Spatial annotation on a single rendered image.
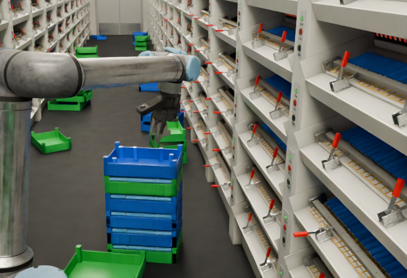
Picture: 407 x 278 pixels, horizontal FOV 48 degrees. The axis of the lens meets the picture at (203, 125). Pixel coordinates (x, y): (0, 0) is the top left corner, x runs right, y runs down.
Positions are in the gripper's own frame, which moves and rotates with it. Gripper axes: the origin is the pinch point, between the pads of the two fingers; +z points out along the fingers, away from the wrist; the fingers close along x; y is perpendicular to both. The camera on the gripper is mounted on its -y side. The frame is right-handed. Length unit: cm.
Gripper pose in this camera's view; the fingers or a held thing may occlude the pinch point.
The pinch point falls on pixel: (154, 138)
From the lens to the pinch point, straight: 186.5
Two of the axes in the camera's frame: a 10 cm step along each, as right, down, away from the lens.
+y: 8.1, 0.0, 5.9
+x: -5.5, -3.7, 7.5
